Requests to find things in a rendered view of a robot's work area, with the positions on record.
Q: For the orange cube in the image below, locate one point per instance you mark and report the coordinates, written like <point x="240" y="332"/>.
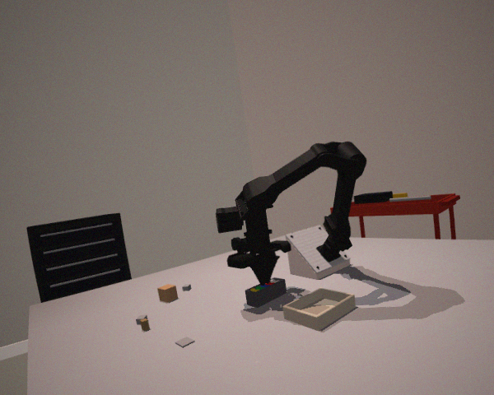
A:
<point x="167" y="293"/>

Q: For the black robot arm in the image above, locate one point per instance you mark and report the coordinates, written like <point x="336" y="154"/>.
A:
<point x="260" y="193"/>

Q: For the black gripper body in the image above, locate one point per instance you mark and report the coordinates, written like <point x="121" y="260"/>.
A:
<point x="259" y="242"/>

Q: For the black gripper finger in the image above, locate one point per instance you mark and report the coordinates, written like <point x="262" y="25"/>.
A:
<point x="270" y="265"/>
<point x="259" y="270"/>

